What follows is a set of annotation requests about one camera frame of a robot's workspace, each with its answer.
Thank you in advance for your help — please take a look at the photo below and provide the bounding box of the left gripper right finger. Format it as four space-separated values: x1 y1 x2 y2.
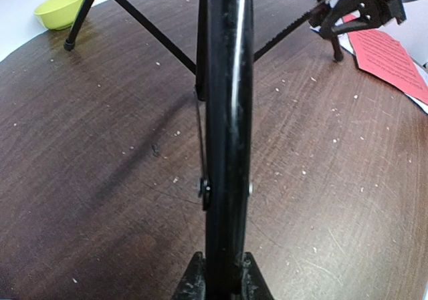
242 252 274 300

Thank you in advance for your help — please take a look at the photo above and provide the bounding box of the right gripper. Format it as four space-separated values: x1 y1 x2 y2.
319 0 407 39

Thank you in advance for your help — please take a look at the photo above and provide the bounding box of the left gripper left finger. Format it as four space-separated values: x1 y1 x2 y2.
173 251 205 300

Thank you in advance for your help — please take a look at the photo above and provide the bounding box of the red sheet music paper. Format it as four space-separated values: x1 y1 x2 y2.
343 29 427 104

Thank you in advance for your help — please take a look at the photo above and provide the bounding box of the black music stand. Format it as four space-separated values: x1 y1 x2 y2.
64 0 328 299

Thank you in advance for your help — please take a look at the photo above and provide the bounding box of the white sheet music paper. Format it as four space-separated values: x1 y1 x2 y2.
338 34 428 114

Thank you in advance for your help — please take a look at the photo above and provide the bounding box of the green plastic bowl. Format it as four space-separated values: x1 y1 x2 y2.
33 0 83 30

